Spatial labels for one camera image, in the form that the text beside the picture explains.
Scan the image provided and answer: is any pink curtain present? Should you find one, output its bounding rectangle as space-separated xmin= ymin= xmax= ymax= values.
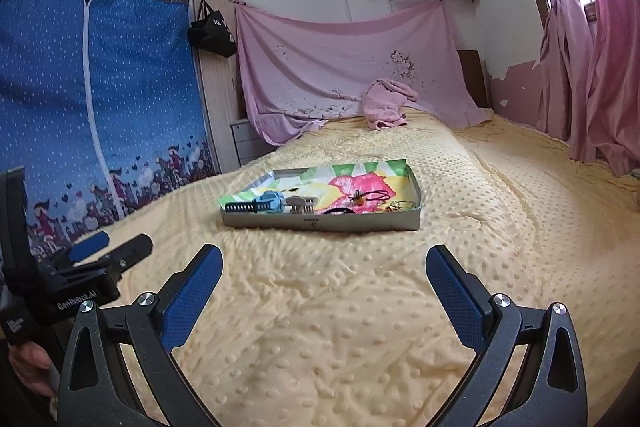
xmin=492 ymin=0 xmax=640 ymax=178

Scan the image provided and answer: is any grey hair claw clip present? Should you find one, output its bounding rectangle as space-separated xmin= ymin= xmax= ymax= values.
xmin=286 ymin=195 xmax=317 ymax=214

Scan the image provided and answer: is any brown wooden headboard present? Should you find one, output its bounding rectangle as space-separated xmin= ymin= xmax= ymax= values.
xmin=457 ymin=50 xmax=491 ymax=110

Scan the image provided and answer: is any grey drawer cabinet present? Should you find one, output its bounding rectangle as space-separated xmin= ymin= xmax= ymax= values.
xmin=230 ymin=118 xmax=273 ymax=165

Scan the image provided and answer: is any blue printed wardrobe cover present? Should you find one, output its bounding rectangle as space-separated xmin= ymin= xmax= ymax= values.
xmin=0 ymin=0 xmax=221 ymax=258

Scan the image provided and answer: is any person's left hand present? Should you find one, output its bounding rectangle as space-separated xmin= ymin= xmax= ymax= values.
xmin=7 ymin=339 xmax=58 ymax=400

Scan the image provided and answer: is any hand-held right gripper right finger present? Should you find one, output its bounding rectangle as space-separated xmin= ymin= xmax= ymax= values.
xmin=425 ymin=244 xmax=588 ymax=427

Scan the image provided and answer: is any black toothed hair clip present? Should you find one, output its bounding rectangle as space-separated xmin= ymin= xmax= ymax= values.
xmin=225 ymin=201 xmax=273 ymax=214

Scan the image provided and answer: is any pink hanging sheet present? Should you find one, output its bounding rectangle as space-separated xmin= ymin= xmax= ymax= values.
xmin=235 ymin=0 xmax=496 ymax=145

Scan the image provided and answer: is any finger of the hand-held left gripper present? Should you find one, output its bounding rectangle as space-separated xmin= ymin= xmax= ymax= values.
xmin=52 ymin=234 xmax=153 ymax=280
xmin=69 ymin=231 xmax=111 ymax=262

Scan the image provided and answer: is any pink towel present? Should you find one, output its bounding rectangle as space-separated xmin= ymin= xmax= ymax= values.
xmin=362 ymin=78 xmax=420 ymax=130

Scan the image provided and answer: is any yellow dotted blanket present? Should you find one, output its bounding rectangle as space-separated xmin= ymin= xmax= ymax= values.
xmin=50 ymin=109 xmax=640 ymax=427

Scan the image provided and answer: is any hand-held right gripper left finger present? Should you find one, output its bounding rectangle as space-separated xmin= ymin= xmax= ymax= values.
xmin=57 ymin=244 xmax=223 ymax=427

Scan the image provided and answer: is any beige wooden wardrobe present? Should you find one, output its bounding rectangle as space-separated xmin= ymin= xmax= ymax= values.
xmin=190 ymin=0 xmax=246 ymax=172

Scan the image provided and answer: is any black bag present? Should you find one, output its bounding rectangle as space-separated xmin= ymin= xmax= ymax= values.
xmin=187 ymin=0 xmax=237 ymax=58

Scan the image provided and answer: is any brown cord necklace yellow bead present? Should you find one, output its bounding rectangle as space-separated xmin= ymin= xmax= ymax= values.
xmin=350 ymin=189 xmax=393 ymax=208

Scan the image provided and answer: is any grey shallow cardboard box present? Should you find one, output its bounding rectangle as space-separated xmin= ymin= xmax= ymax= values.
xmin=220 ymin=159 xmax=423 ymax=232

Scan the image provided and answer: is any light blue wrist watch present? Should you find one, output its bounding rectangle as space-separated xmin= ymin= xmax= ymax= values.
xmin=252 ymin=190 xmax=285 ymax=214

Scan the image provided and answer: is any colourful printed lining cloth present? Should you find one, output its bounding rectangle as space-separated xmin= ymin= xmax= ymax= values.
xmin=222 ymin=161 xmax=418 ymax=214

